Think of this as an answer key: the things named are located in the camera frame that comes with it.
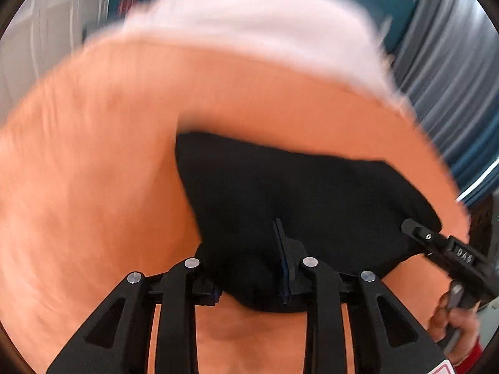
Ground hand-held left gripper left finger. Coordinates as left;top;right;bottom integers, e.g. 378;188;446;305
46;257;222;374

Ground person's right hand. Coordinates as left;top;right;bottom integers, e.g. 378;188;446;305
428;291;481;364

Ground person's right forearm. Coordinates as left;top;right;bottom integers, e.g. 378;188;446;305
452;337;484;371

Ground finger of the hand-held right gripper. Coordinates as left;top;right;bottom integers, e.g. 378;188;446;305
401;219;451;256

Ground black pants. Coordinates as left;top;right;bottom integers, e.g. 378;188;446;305
175;132;443;313

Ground grey curtain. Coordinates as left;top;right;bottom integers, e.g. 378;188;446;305
394;0;499;203

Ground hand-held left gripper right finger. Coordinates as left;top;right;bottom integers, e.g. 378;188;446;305
272;218;446;374

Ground white quilt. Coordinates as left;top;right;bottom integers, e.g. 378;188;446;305
84;0;414;115

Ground orange plush blanket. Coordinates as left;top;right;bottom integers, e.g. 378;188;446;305
0;41;472;374

